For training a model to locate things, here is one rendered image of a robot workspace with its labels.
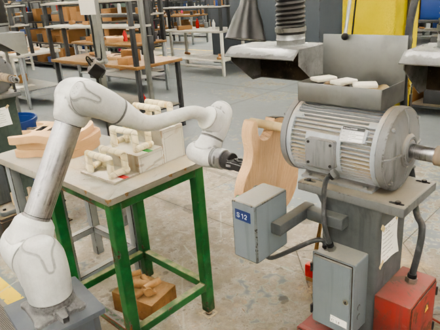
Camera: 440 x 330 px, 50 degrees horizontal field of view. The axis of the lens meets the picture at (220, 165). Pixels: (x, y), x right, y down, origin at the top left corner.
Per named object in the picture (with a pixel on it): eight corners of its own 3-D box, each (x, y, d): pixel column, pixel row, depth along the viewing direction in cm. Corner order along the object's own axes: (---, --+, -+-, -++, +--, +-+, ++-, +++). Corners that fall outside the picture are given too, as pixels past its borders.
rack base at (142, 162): (165, 164, 233) (163, 146, 230) (140, 174, 222) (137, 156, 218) (129, 154, 250) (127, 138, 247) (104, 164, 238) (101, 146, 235)
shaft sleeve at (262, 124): (289, 123, 164) (286, 131, 164) (293, 126, 167) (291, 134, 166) (249, 116, 176) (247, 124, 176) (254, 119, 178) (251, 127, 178)
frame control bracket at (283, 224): (314, 214, 158) (314, 203, 156) (281, 237, 145) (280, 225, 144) (304, 211, 160) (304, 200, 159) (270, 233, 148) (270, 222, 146)
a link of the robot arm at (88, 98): (131, 96, 167) (113, 91, 177) (89, 73, 155) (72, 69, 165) (117, 129, 167) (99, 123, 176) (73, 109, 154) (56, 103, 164)
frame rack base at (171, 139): (186, 154, 243) (183, 122, 237) (165, 164, 233) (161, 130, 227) (150, 146, 260) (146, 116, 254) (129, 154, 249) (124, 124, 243)
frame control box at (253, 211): (333, 266, 153) (334, 194, 144) (294, 298, 139) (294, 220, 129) (273, 242, 169) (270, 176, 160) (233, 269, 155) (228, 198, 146)
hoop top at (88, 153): (114, 162, 214) (113, 156, 212) (108, 164, 211) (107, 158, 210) (88, 154, 226) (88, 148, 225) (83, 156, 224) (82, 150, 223)
